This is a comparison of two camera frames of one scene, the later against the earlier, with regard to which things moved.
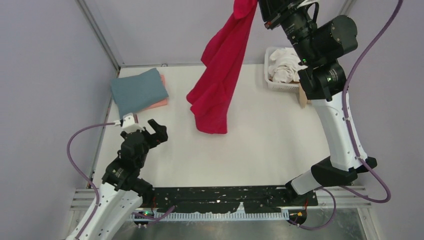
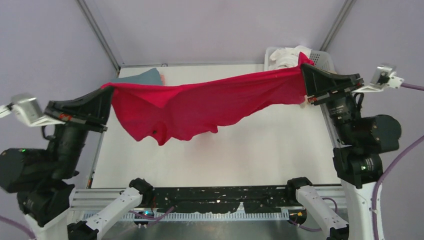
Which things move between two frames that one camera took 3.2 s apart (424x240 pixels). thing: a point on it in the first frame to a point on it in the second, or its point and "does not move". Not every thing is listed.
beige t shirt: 303,97 does not move
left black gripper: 145,136 to 76,118
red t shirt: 223,55 to 158,112
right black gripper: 273,14 to 336,91
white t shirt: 285,66 does not move
